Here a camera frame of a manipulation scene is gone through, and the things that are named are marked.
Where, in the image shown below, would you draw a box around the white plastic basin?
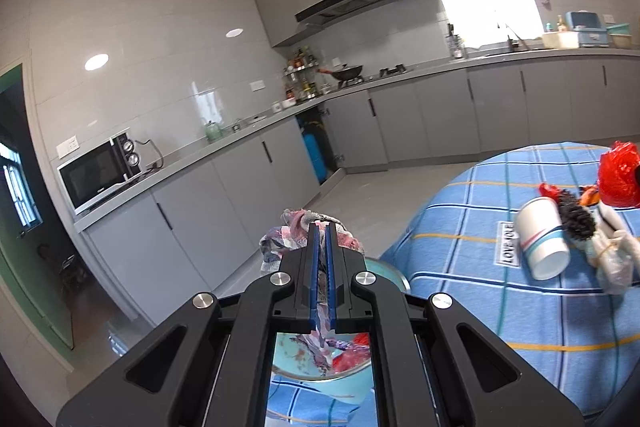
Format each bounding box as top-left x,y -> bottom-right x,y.
541,32 -> 580,49

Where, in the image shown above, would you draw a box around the blue water filter tank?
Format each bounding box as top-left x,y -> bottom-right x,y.
302,132 -> 326,182

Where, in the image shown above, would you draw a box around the barred side room window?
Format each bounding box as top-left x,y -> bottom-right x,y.
0,142 -> 43,228

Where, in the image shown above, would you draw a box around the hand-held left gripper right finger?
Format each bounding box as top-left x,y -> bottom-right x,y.
327,223 -> 586,427

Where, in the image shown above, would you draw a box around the dark stool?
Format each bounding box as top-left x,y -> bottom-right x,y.
37,244 -> 93,295

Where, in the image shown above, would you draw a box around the blue plaid tablecloth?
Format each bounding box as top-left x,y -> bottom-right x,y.
267,142 -> 640,427

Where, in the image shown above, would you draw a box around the pink grey patterned cloth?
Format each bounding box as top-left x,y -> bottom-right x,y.
259,208 -> 373,373

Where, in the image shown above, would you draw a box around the white wall switch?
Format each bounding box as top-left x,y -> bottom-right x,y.
56,136 -> 80,159

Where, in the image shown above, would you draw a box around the spice rack with bottles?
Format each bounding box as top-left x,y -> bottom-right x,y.
282,47 -> 321,102

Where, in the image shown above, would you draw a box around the knife holder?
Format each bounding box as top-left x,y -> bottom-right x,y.
446,24 -> 466,59

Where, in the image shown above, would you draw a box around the grey kitchen base cabinets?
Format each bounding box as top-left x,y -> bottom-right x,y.
72,47 -> 640,328

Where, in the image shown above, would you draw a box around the red plastic bag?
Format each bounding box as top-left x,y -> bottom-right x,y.
598,141 -> 640,208

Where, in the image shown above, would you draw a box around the blue countertop storage box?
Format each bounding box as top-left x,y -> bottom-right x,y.
565,11 -> 610,48

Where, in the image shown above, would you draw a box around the black kitchen faucet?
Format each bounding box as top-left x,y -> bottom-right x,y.
495,22 -> 528,54

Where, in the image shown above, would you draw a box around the green stacked basins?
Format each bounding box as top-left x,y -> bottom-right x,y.
606,23 -> 632,50

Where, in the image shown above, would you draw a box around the black mesh scrubber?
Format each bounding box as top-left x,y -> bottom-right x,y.
556,192 -> 598,252

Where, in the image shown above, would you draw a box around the white plastic bag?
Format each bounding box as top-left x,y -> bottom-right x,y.
595,207 -> 640,295

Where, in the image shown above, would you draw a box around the black wok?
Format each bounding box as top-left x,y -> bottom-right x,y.
317,64 -> 365,82

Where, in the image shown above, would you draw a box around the light blue trash bin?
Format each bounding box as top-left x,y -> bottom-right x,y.
270,257 -> 408,405

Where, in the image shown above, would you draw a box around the black microwave power cable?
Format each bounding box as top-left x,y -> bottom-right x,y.
134,138 -> 165,172

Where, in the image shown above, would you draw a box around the orange red snack wrapper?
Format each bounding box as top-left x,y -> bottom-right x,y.
537,183 -> 603,208

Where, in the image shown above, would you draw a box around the black range hood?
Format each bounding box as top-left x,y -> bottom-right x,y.
294,0 -> 398,28

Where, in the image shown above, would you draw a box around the white paper cup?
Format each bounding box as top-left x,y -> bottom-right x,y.
515,197 -> 571,281

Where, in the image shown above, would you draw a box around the white microwave oven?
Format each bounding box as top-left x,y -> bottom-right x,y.
56,130 -> 143,216

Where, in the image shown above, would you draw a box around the green door frame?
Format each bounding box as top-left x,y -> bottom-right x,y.
0,63 -> 76,350

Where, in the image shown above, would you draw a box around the gas stove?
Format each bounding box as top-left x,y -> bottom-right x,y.
340,64 -> 408,85

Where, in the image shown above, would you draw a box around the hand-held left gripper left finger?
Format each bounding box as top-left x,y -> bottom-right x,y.
55,223 -> 321,427

